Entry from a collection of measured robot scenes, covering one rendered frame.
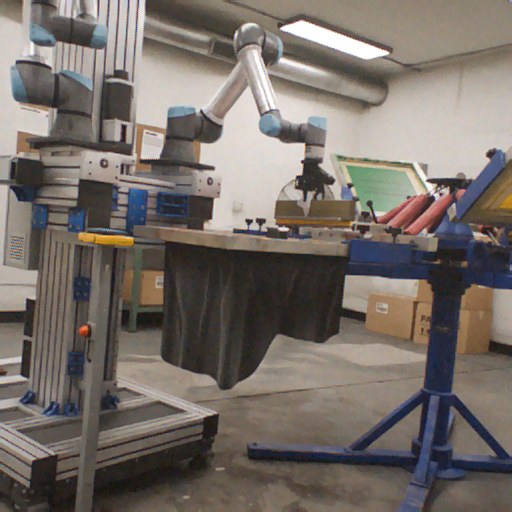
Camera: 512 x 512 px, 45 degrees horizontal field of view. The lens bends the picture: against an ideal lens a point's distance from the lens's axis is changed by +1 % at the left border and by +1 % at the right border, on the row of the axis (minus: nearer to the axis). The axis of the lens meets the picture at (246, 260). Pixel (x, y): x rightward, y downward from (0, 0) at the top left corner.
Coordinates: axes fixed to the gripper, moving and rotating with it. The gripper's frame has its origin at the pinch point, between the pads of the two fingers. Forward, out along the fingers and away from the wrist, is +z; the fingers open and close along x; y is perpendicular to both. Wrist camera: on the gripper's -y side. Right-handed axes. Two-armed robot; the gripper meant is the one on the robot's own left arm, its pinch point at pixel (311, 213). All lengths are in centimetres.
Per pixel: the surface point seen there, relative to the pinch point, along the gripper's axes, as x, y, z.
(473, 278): -71, -23, 20
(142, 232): 57, 22, 13
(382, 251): -5.6, -30.5, 11.1
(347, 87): -351, 347, -163
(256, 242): 47, -29, 11
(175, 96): -148, 380, -115
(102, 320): 75, 10, 41
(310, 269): 18.8, -22.6, 19.0
